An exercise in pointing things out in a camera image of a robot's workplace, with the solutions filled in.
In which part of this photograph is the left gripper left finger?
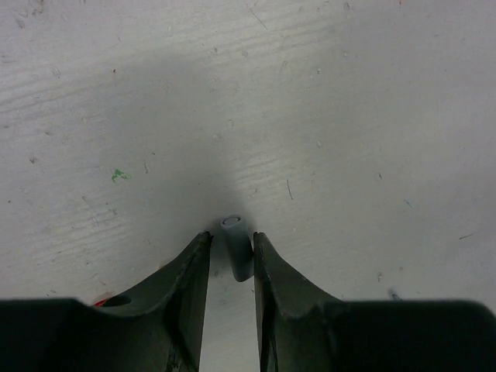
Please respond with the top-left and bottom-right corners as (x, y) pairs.
(1, 232), (212, 371)

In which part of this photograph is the red pen cap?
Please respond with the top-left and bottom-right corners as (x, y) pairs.
(94, 298), (108, 307)

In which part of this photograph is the grey pen cap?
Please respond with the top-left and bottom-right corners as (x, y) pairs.
(221, 215), (254, 282)

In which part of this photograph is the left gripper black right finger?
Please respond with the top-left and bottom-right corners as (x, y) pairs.
(253, 232), (495, 371)

